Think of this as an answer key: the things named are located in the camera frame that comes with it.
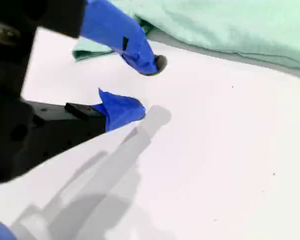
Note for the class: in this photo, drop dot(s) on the pale green T-shirt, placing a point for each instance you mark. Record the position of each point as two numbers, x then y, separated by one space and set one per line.
227 27

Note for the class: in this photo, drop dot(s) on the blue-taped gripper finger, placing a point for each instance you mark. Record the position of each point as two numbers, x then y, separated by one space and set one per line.
115 30
122 110

